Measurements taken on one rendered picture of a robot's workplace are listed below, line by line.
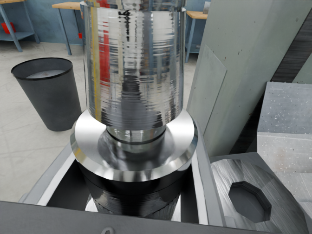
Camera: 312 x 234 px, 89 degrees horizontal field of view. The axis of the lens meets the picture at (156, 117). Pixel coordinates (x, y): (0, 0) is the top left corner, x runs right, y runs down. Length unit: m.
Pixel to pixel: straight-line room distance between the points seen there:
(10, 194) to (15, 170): 0.22
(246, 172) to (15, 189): 1.62
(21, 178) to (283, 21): 1.78
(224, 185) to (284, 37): 0.41
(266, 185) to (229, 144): 0.49
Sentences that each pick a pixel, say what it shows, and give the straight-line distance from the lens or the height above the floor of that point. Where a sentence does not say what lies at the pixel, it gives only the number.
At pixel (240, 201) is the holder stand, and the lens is 0.19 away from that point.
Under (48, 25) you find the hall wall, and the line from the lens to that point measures 4.96.
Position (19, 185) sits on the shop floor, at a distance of 1.69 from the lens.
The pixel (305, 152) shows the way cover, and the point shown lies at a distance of 0.66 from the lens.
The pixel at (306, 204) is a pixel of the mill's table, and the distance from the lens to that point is 0.51.
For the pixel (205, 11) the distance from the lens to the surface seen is 3.86.
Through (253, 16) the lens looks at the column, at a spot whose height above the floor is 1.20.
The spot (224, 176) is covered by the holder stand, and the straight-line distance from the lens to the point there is 0.18.
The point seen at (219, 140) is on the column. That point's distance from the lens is 0.65.
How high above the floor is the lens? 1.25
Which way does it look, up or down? 39 degrees down
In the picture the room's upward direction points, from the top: 5 degrees clockwise
